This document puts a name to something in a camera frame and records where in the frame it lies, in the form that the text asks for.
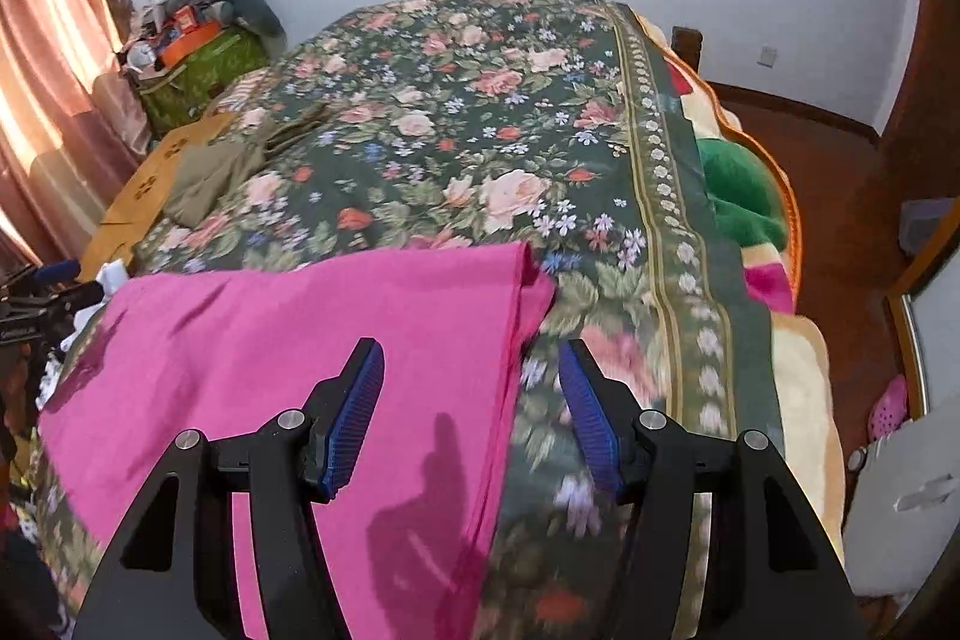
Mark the wooden lap desk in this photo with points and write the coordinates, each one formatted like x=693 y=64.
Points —
x=140 y=203

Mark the white wall socket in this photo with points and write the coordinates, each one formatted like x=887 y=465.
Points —
x=767 y=57

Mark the orange box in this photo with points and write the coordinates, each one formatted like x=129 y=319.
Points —
x=187 y=43

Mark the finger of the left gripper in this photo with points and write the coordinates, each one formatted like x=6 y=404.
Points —
x=57 y=273
x=67 y=302

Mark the white paper clutter pile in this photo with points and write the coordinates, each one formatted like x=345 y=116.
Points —
x=111 y=277

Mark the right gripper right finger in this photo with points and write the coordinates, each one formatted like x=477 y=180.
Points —
x=772 y=571

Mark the floral bed cover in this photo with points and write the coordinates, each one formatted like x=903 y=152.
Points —
x=447 y=124

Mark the green storage bag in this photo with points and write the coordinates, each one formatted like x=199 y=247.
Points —
x=180 y=96

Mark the pink striped curtain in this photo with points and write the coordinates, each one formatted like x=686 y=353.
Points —
x=72 y=130

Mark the olive green pants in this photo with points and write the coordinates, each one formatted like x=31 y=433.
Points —
x=211 y=171

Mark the colourful fleece blanket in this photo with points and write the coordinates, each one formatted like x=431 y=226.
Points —
x=771 y=264

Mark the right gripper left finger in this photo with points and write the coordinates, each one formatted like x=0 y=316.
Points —
x=169 y=571

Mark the pink slipper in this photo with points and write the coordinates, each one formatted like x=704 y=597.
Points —
x=890 y=410

